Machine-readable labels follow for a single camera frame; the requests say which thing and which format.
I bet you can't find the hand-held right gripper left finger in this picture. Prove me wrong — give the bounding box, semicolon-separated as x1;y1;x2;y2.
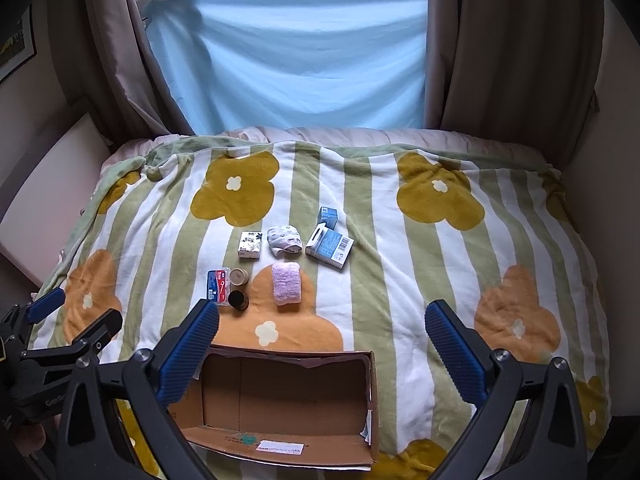
56;299;221;480

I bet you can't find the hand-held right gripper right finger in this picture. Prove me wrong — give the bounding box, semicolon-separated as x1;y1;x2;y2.
424;299;587;480

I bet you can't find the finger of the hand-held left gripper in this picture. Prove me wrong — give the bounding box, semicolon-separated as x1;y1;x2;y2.
0;287;67;356
20;310;123;362

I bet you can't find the red and blue card case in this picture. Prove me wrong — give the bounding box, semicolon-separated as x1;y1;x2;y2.
207;267;232;305

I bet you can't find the cardboard box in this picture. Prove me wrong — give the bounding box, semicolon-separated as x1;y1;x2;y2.
177;344;379;467

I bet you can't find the pink towel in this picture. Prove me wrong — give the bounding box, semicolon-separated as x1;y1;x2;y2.
270;261;303;307

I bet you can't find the white floral tissue pack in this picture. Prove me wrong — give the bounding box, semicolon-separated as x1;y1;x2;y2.
237;230;265;261

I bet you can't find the white flower-patterned sock roll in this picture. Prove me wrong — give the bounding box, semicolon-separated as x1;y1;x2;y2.
266;225;303;255

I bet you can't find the blue and white box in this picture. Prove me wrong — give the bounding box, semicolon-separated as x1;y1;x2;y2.
304;225;356;272

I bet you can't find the person's left hand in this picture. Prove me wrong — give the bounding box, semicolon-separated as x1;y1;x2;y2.
14;421;57;457

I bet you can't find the striped flower-print blanket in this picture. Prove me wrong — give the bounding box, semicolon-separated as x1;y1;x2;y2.
27;140;613;480

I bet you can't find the cream padded board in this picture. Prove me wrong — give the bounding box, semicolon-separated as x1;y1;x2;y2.
0;112;113;286

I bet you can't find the beige curtain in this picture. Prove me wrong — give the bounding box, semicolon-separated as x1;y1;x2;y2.
82;0;201;137
427;0;601;131

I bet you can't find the light blue sheet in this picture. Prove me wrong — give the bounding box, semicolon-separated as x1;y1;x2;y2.
145;0;431;136

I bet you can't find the framed wall picture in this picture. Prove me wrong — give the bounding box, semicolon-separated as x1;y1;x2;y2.
0;2;38;83

